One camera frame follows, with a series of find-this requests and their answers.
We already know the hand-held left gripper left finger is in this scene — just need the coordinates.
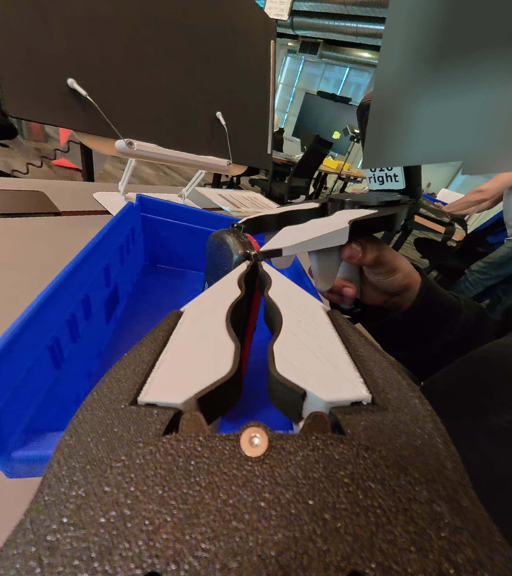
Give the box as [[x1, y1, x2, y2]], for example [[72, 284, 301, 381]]
[[138, 261, 257, 425]]

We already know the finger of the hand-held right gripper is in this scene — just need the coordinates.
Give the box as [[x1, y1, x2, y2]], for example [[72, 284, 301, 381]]
[[230, 202, 330, 237], [258, 209, 379, 292]]

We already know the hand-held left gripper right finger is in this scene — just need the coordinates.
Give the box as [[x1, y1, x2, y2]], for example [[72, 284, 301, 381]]
[[258, 263, 373, 426]]

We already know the red handheld game toy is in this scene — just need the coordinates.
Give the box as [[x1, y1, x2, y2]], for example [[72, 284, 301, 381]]
[[204, 227, 261, 374]]

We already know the blue plastic bin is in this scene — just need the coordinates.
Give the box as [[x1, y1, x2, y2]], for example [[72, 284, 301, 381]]
[[0, 194, 324, 479]]

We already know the person's right forearm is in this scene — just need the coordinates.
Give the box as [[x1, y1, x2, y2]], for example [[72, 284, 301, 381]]
[[364, 265, 512, 383]]

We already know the person's right hand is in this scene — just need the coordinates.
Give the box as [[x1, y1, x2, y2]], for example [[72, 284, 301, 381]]
[[323, 238, 422, 315]]

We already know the paper sheet in plastic sleeve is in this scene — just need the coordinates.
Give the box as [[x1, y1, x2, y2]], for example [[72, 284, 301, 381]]
[[195, 187, 279, 212]]

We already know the large black monitor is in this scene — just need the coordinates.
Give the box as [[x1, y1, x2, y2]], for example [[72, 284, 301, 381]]
[[292, 92, 360, 156]]

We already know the white laptop stand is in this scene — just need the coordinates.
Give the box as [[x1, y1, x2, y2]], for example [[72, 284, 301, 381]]
[[93, 139, 248, 212]]

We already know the large black board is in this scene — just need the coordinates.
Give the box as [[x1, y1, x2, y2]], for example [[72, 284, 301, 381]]
[[0, 0, 279, 171]]

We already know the red floor marker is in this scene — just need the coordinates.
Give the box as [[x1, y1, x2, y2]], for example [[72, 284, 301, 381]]
[[53, 128, 81, 169]]

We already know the dark desk flap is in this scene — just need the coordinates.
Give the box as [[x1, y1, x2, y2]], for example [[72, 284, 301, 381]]
[[0, 189, 62, 216]]

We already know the white-tipped wire clip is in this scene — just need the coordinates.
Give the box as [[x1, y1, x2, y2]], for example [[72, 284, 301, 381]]
[[67, 79, 133, 147], [216, 112, 234, 165]]

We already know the silver ventilation duct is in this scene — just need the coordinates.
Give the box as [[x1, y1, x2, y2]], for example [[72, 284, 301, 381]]
[[290, 13, 385, 46]]

